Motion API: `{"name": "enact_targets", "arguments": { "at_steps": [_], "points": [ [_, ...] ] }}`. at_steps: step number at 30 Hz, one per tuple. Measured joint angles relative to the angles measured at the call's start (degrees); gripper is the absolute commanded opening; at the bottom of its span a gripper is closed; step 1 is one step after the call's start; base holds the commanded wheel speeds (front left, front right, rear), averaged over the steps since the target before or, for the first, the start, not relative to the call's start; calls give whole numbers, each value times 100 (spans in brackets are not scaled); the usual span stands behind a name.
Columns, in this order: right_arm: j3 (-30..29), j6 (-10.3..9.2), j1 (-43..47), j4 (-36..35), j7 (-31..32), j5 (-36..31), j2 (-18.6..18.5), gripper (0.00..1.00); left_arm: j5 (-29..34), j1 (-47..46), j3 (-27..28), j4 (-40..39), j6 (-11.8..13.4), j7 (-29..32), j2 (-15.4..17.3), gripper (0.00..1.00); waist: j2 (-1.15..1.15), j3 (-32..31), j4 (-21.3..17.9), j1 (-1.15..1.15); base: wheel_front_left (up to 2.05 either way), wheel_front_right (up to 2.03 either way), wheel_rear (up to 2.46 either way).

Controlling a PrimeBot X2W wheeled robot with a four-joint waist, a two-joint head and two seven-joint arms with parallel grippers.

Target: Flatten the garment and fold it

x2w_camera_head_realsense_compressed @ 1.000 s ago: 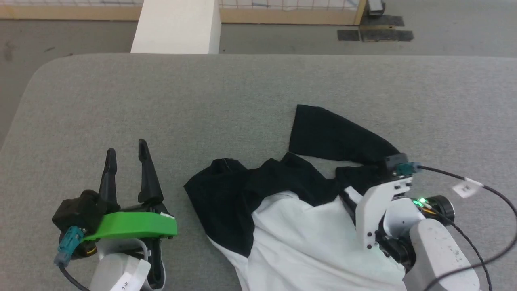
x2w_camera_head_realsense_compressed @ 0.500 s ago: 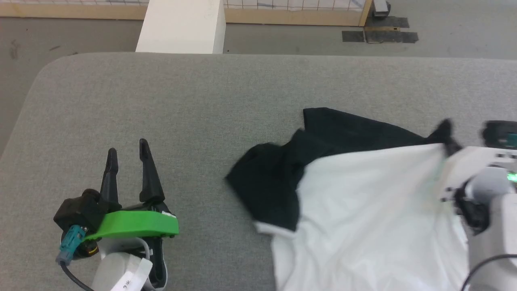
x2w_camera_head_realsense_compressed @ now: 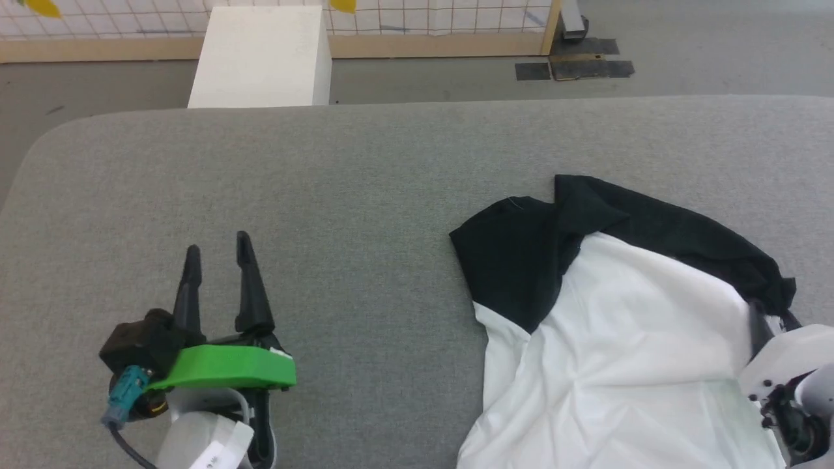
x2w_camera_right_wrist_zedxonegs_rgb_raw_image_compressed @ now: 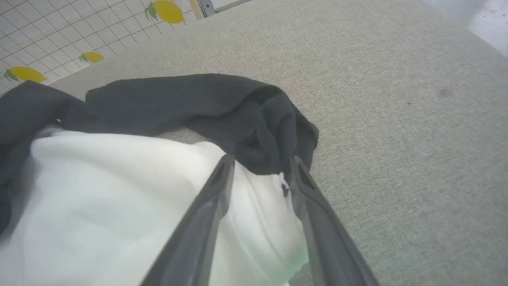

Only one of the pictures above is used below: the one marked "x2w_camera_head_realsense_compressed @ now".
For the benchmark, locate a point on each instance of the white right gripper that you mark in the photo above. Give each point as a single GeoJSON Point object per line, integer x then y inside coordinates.
{"type": "Point", "coordinates": [791, 355]}

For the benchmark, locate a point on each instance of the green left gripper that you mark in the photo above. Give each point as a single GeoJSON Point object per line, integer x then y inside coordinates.
{"type": "Point", "coordinates": [228, 368]}

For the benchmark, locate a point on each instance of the white and black shirt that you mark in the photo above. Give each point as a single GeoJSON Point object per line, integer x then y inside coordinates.
{"type": "Point", "coordinates": [619, 339]}

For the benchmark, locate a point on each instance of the white rectangular box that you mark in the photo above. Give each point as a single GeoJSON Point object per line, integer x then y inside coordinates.
{"type": "Point", "coordinates": [260, 58]}

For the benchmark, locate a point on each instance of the black floor mat patch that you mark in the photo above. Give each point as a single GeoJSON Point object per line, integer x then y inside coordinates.
{"type": "Point", "coordinates": [586, 46]}

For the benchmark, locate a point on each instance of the lemon print grid partition panel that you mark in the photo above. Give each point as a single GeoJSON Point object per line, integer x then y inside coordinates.
{"type": "Point", "coordinates": [417, 26]}

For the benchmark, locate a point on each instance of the grey partition support foot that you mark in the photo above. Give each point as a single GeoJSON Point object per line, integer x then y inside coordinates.
{"type": "Point", "coordinates": [573, 19]}

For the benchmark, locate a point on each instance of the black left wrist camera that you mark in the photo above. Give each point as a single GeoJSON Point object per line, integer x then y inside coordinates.
{"type": "Point", "coordinates": [146, 342]}

